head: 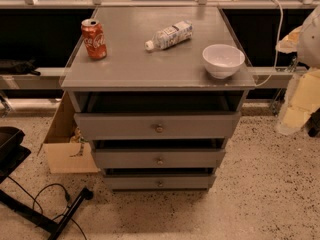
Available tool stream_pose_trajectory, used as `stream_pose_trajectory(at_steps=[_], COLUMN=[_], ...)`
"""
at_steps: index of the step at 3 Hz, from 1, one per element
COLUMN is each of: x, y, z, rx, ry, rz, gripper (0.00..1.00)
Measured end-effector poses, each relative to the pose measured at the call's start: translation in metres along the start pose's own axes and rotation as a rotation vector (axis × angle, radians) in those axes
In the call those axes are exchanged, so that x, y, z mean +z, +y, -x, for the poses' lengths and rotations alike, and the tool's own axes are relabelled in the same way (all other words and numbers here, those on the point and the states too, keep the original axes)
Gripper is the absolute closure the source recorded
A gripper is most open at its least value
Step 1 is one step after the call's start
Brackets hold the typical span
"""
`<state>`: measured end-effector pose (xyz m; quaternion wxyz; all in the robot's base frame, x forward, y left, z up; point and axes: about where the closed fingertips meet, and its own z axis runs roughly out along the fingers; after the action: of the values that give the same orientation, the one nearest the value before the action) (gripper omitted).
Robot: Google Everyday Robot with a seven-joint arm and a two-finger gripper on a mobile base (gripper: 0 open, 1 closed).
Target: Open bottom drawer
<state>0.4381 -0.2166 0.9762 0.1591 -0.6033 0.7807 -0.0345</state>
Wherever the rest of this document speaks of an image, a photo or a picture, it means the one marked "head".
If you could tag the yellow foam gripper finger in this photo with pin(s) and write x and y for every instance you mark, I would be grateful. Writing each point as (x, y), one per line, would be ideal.
(302, 99)

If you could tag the grey bottom drawer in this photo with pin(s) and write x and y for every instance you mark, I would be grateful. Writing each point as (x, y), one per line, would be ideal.
(159, 182)

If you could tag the grey drawer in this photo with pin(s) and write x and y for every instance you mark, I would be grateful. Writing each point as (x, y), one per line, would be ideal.
(158, 158)
(159, 182)
(99, 126)

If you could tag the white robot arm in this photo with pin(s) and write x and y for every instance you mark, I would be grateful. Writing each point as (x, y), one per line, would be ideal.
(304, 40)

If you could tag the grey drawer cabinet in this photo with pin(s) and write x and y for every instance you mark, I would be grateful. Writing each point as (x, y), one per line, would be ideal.
(171, 81)

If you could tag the grey middle drawer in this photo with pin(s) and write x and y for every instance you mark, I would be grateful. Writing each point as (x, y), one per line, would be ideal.
(158, 158)

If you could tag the grey top drawer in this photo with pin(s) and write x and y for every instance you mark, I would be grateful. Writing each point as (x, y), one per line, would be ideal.
(99, 126)

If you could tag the white bowl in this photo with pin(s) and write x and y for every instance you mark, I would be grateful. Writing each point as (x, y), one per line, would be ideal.
(222, 61)

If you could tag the clear plastic water bottle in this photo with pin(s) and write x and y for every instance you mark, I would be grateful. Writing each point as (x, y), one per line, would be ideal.
(170, 36)

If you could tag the red cola can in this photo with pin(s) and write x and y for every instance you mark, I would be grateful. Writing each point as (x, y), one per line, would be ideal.
(93, 37)

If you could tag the cardboard box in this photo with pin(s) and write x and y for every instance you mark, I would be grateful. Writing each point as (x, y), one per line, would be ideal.
(65, 150)

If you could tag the black bag on shelf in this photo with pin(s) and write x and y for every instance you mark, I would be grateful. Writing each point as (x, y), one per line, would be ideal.
(18, 67)

